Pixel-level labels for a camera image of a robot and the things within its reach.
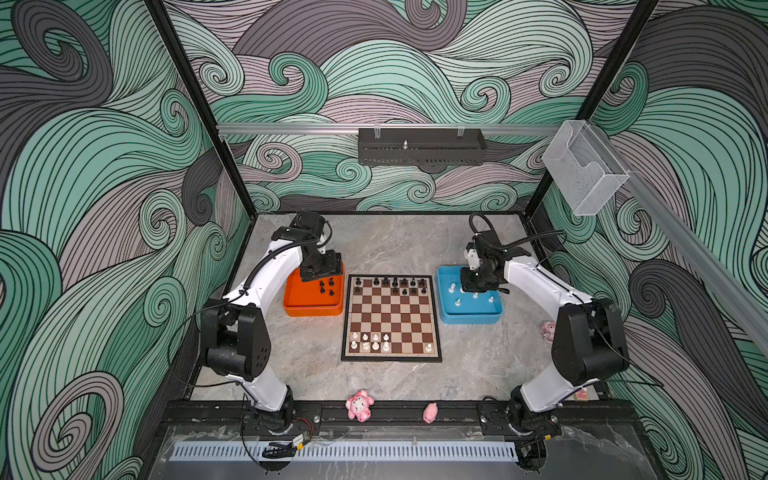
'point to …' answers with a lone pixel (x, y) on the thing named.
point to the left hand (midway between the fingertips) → (333, 270)
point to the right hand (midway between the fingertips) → (465, 285)
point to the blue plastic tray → (461, 307)
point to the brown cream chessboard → (391, 318)
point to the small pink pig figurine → (430, 412)
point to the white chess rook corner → (429, 348)
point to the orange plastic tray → (314, 298)
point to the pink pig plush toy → (359, 405)
